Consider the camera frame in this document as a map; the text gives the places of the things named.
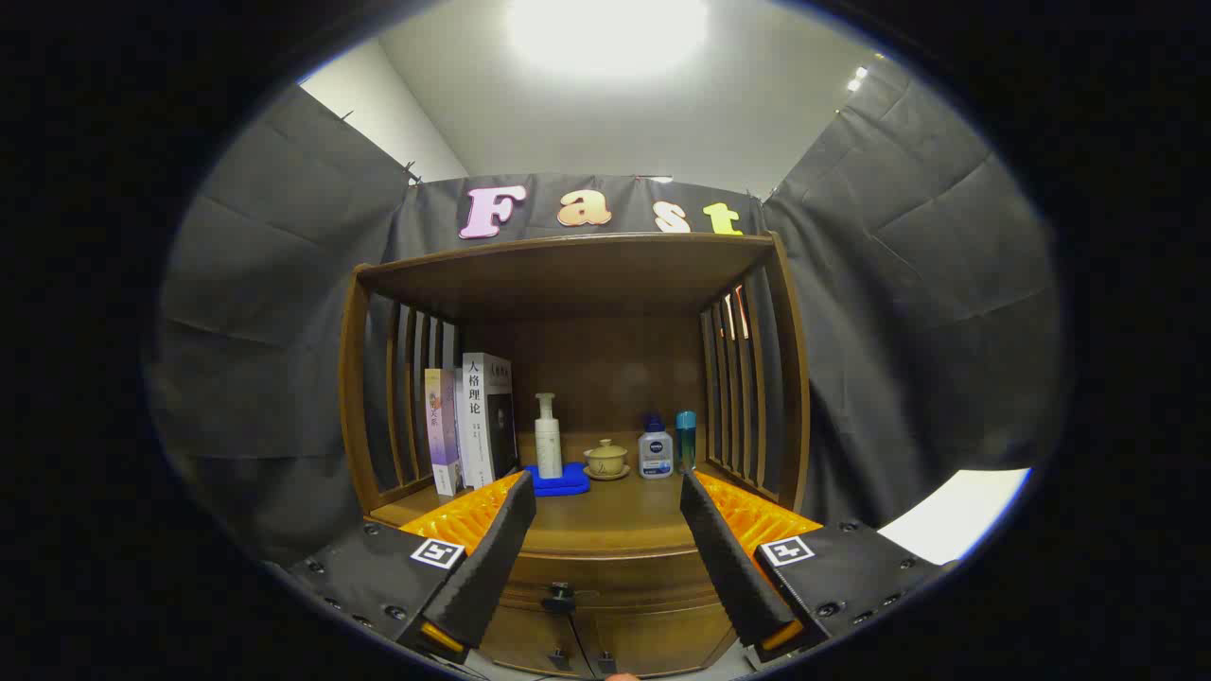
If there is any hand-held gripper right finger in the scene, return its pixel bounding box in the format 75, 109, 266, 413
678, 469, 958, 665

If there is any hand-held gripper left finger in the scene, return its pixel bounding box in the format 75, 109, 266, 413
279, 470, 538, 663

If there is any wooden drawer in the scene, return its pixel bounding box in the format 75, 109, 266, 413
500, 547, 726, 613

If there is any wooden cabinet door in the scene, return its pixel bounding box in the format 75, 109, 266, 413
478, 605, 588, 678
577, 605, 739, 678

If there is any wooden countertop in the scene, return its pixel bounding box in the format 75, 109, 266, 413
369, 430, 758, 559

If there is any wooden cabinet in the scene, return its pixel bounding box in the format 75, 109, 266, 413
339, 232, 813, 678

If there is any blue folded cloth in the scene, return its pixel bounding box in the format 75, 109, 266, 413
526, 462, 591, 498

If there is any thin white book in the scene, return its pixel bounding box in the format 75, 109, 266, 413
454, 368, 472, 489

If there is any clear bottle with blue cap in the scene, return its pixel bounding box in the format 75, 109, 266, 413
638, 414, 675, 480

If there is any white pump bottle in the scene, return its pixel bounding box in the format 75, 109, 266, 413
535, 393, 564, 480

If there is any purple book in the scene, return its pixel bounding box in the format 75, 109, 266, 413
425, 368, 464, 498

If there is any thick white and black book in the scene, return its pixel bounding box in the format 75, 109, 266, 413
462, 353, 519, 490

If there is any yellow lidded teacup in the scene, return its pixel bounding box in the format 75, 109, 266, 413
583, 439, 631, 481

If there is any white flat panel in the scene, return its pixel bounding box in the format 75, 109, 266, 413
875, 468, 1032, 567

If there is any black backdrop cloth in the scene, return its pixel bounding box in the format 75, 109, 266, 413
142, 83, 1070, 568

